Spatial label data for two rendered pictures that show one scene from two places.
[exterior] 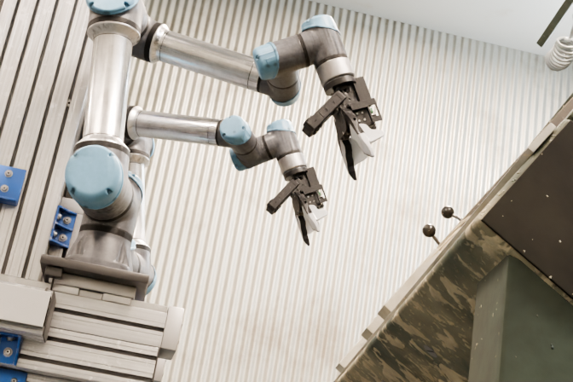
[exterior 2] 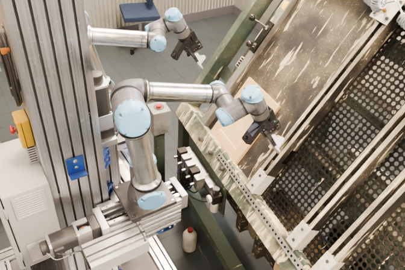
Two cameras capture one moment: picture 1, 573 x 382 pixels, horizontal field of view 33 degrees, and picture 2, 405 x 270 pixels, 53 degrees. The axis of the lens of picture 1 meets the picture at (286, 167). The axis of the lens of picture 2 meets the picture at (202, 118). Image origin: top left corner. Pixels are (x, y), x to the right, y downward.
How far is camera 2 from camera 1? 2.21 m
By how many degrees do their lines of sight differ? 64
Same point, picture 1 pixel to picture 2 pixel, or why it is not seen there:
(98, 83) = (140, 163)
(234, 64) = (196, 100)
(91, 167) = (152, 202)
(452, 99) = not seen: outside the picture
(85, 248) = not seen: hidden behind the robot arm
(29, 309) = (143, 250)
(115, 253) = not seen: hidden behind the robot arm
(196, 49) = (173, 98)
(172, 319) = (184, 199)
